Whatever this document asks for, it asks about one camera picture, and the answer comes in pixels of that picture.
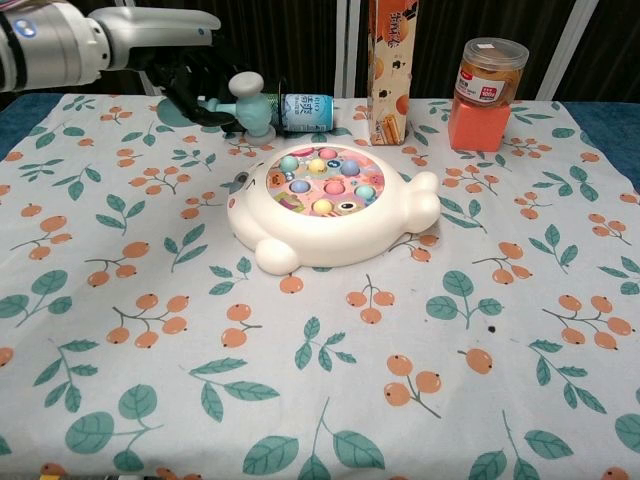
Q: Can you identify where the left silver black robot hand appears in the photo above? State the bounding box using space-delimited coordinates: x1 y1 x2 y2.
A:
92 5 241 132

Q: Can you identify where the teal toy hammer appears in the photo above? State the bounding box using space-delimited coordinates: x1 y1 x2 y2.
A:
196 71 277 147

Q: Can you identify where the white whack-a-mole toy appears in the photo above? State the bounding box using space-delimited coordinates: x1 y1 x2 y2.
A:
226 144 441 276

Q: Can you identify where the blue drinks can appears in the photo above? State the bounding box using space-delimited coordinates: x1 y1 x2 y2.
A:
282 92 335 134

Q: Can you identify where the tall orange snack box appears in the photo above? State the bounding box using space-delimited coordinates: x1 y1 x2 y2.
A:
367 0 412 147

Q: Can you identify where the orange cube block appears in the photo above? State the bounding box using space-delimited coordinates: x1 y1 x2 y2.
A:
448 97 512 152

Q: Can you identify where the clear plastic cookie jar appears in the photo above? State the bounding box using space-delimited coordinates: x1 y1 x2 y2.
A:
453 37 530 107

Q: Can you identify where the floral print tablecloth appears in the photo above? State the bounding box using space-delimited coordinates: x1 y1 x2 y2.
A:
0 93 640 480

